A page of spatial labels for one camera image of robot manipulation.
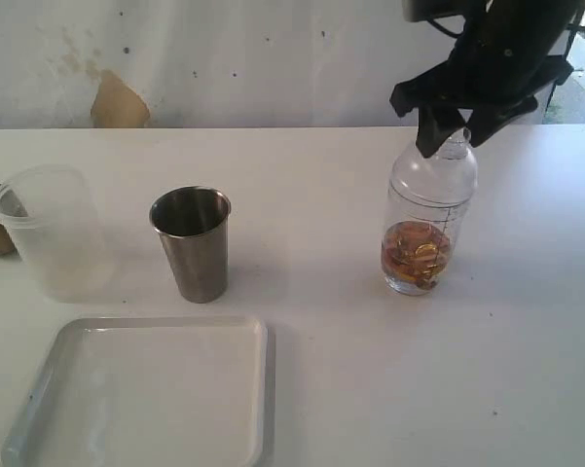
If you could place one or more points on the white rectangular tray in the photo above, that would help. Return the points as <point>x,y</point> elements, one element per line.
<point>158,391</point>

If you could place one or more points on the pile of coins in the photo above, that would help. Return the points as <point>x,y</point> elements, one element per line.
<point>413,256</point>

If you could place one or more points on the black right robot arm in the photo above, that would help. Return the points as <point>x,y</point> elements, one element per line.
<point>500,15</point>

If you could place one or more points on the clear dome lid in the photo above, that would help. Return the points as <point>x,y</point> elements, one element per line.
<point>449,177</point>

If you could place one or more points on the clear measuring shaker cup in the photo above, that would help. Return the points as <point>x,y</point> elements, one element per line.
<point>447,218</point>

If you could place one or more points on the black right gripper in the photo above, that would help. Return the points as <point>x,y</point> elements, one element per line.
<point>498,73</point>

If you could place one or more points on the translucent plastic container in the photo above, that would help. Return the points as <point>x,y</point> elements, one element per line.
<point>49,215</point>

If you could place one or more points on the stainless steel tumbler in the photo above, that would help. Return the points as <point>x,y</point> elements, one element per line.
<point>192,224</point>

